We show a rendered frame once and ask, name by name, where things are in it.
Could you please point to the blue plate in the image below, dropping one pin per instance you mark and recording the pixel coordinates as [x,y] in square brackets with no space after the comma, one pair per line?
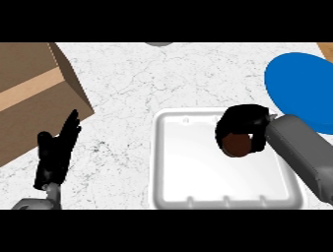
[310,92]

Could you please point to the brown cupcake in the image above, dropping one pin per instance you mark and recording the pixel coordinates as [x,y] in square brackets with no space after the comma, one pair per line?
[237,145]

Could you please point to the white tray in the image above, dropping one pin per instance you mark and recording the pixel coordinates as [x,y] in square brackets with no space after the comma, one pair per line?
[222,170]

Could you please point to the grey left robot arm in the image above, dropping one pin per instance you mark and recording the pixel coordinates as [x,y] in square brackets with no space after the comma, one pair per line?
[45,200]

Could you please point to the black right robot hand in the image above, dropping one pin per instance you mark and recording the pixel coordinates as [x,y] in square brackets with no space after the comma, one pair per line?
[243,121]

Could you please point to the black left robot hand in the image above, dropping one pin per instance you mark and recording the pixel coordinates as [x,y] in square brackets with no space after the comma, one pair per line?
[55,154]

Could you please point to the grey round object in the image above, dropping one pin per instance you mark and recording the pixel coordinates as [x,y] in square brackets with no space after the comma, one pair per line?
[159,44]

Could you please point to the brown cardboard box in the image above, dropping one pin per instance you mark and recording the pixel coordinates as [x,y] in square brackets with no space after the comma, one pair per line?
[18,101]

